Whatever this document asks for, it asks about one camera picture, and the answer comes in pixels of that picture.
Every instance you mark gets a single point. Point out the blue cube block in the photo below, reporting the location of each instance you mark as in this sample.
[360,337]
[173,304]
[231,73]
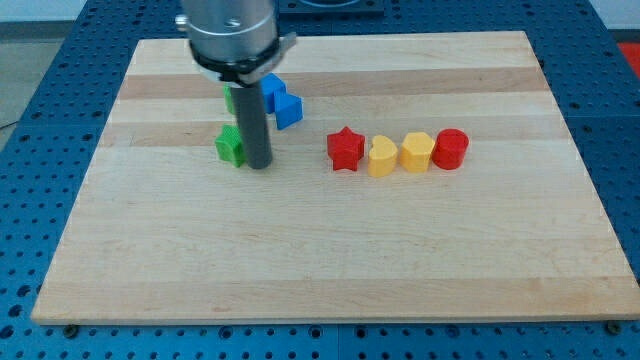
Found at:
[288,109]

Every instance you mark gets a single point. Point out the red star block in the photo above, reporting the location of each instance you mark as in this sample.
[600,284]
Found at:
[345,148]

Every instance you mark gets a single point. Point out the yellow heart block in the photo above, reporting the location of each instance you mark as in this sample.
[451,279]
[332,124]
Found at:
[382,156]

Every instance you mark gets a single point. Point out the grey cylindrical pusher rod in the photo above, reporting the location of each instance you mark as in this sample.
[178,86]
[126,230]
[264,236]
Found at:
[248,103]

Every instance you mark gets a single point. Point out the green star block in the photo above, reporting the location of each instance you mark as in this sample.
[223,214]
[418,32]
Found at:
[229,145]

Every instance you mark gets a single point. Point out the yellow hexagon block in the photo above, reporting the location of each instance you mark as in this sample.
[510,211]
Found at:
[416,151]

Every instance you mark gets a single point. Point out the blue block behind rod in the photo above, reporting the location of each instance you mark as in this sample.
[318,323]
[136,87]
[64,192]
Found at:
[271,84]

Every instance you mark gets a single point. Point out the green block behind rod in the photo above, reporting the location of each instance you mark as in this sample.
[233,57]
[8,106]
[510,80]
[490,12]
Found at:
[228,99]

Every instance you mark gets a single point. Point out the red cylinder block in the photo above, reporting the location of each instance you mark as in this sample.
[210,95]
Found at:
[450,149]

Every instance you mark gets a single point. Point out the wooden board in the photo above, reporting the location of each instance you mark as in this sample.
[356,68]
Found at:
[164,233]

